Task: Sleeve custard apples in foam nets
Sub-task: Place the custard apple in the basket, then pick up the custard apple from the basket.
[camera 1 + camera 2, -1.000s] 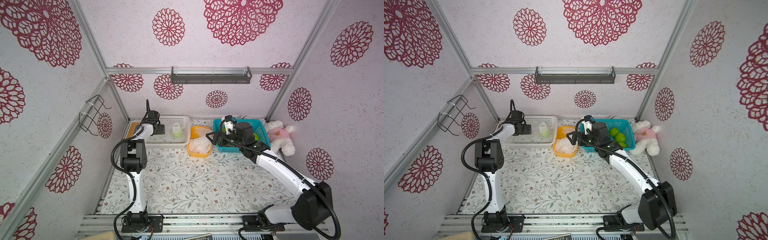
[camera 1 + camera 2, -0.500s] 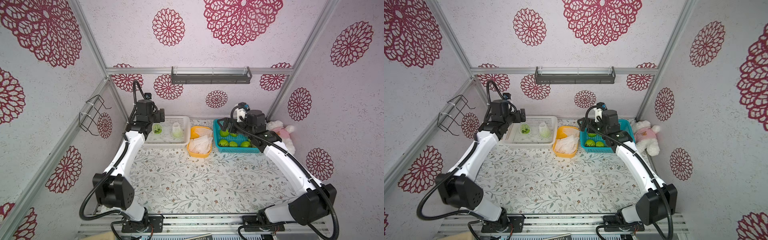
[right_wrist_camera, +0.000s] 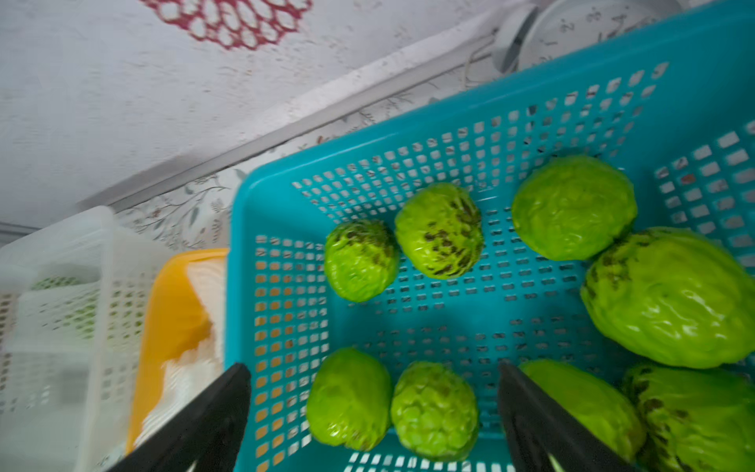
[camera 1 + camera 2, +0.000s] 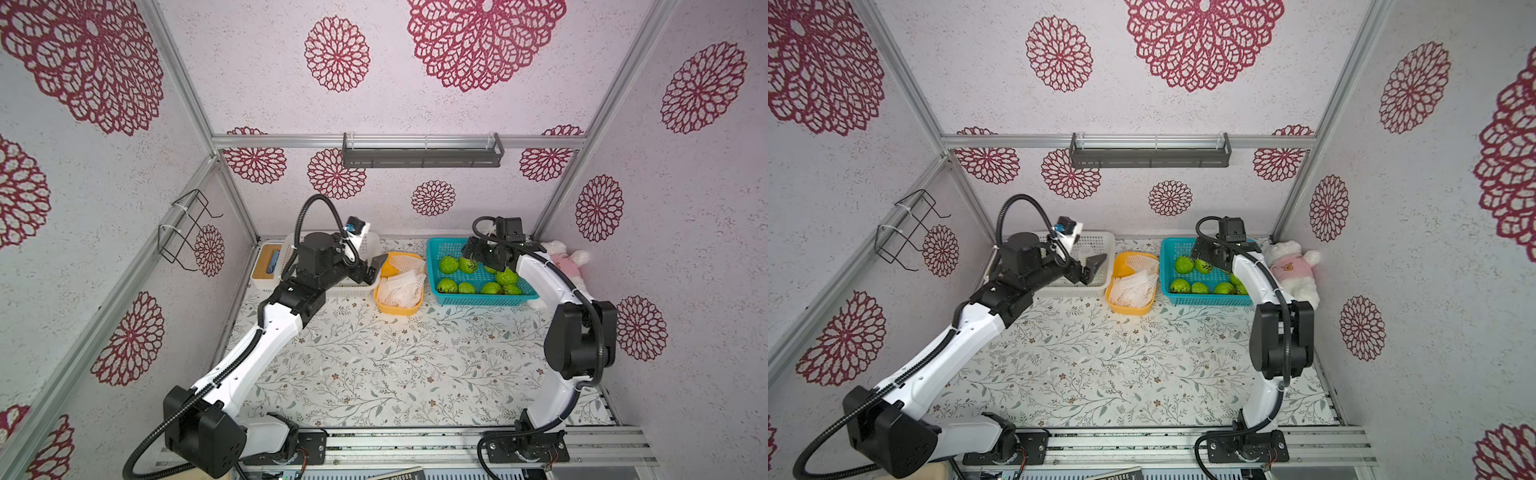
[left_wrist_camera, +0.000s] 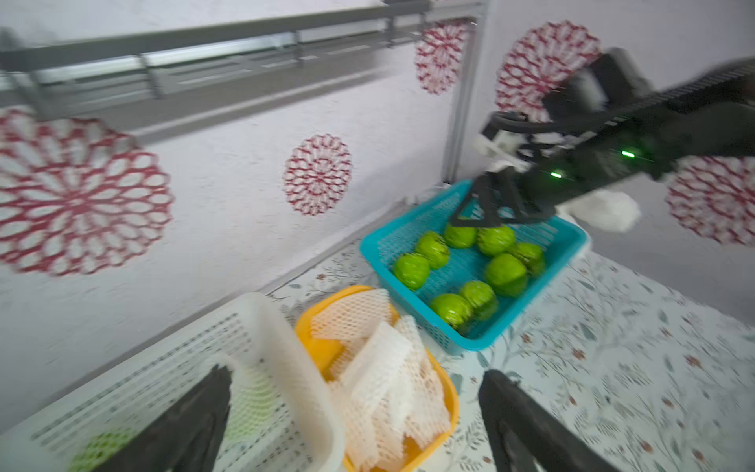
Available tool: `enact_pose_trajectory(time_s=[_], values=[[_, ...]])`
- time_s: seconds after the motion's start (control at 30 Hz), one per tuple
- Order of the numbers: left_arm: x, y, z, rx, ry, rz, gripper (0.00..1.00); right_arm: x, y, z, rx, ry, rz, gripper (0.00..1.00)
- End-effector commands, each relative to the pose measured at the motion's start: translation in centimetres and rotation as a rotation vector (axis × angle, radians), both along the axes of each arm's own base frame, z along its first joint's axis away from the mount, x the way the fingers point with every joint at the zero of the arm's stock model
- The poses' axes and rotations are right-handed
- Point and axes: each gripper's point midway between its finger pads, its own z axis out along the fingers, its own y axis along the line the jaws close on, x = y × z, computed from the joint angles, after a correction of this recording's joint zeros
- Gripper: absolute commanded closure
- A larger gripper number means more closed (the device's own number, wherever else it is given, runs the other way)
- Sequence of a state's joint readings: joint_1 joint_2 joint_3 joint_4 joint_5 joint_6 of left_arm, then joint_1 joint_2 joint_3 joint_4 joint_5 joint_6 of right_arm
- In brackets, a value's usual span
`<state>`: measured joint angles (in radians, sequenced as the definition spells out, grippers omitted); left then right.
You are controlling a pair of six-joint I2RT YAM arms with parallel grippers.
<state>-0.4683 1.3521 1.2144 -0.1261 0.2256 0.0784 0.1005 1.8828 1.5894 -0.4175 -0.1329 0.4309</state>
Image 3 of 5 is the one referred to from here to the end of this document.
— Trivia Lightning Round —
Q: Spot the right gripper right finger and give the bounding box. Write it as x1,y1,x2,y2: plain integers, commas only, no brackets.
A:
497,361,634,471

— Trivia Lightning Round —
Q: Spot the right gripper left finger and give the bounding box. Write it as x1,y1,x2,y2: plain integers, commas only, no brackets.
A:
110,363,252,472

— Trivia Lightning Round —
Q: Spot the green custard apple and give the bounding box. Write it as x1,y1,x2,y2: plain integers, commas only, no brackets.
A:
395,182,485,279
511,155,638,261
29,275,99,339
390,361,480,462
324,219,400,303
306,347,392,452
622,363,754,471
580,227,754,369

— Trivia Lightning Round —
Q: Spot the pile of white foam nets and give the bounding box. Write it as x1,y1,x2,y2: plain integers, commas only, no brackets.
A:
134,258,228,450

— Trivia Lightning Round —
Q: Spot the yellow plastic tray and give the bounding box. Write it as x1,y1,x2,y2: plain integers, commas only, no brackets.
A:
125,247,230,455

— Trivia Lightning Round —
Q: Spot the white plastic basket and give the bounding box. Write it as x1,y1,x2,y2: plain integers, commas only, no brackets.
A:
1,206,172,471

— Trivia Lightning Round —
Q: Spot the floral table mat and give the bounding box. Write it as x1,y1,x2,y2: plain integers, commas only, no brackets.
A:
116,53,501,252

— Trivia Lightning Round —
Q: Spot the teal plastic basket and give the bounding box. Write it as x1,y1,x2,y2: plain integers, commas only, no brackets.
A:
223,0,755,472

